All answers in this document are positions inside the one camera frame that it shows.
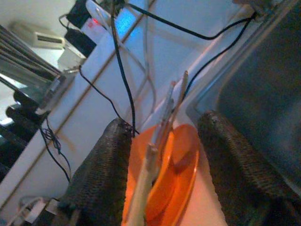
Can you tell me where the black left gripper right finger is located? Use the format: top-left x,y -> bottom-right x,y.
197,110 -> 301,226

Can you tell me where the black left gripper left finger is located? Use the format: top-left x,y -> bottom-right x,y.
54,117 -> 134,226

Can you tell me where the pale wooden chopstick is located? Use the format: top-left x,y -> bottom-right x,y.
152,81 -> 176,146
164,70 -> 189,132
128,142 -> 158,226

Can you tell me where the orange plastic bowl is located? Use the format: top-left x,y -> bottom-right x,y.
122,124 -> 200,226

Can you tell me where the white plug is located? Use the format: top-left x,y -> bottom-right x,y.
14,196 -> 59,224

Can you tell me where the stainless steel sink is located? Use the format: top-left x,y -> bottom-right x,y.
185,0 -> 301,191

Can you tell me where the black charger unit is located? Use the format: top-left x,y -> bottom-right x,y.
0,90 -> 51,182

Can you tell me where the black power adapter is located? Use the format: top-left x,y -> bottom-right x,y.
67,0 -> 92,28
64,28 -> 97,57

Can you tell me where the white air conditioner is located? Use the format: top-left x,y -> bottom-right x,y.
10,22 -> 65,50

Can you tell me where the white power strip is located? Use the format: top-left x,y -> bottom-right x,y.
81,0 -> 111,40

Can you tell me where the thin black cable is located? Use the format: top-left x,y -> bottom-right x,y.
79,65 -> 123,121
40,120 -> 71,182

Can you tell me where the thick black cable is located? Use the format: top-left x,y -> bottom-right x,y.
128,3 -> 257,40
183,18 -> 253,99
110,0 -> 140,137

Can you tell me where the white cable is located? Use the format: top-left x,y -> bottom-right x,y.
141,0 -> 157,113

